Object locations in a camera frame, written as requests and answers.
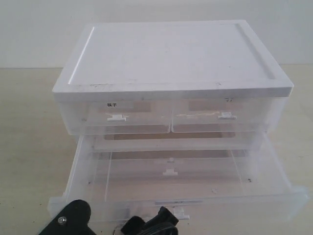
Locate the translucent white drawer cabinet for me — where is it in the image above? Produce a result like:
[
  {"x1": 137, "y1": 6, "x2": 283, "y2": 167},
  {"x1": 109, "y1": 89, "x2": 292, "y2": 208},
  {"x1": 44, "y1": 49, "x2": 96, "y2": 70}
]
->
[{"x1": 52, "y1": 20, "x2": 293, "y2": 140}]

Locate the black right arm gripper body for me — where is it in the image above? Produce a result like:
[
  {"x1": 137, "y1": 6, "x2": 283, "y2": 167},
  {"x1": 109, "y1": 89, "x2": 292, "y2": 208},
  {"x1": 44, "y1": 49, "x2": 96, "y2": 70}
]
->
[{"x1": 37, "y1": 199, "x2": 95, "y2": 235}]

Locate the small drawer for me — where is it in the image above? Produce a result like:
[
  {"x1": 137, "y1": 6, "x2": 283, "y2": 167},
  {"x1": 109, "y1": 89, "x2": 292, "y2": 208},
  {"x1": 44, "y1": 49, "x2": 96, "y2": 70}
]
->
[
  {"x1": 172, "y1": 98, "x2": 266, "y2": 133},
  {"x1": 84, "y1": 100, "x2": 172, "y2": 134}
]

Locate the wide clear bottom drawer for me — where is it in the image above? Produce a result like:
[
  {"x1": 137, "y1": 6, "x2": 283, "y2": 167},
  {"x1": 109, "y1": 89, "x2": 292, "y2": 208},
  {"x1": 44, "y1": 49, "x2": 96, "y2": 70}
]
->
[{"x1": 106, "y1": 151, "x2": 245, "y2": 202}]

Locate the top left small drawer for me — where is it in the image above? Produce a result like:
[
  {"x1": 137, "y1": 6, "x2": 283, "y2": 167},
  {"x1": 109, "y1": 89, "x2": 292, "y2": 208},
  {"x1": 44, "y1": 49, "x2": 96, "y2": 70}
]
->
[{"x1": 84, "y1": 100, "x2": 172, "y2": 134}]

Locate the wide clear drawer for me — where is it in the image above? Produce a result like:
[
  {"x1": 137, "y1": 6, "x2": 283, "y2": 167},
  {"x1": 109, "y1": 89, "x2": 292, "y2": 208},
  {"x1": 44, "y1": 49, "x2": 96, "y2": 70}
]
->
[
  {"x1": 48, "y1": 132, "x2": 309, "y2": 224},
  {"x1": 106, "y1": 151, "x2": 245, "y2": 202}
]

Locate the top right small drawer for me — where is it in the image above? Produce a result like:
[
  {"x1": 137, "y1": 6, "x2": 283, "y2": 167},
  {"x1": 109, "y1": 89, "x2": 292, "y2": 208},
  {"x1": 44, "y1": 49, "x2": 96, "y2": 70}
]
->
[{"x1": 172, "y1": 98, "x2": 266, "y2": 133}]

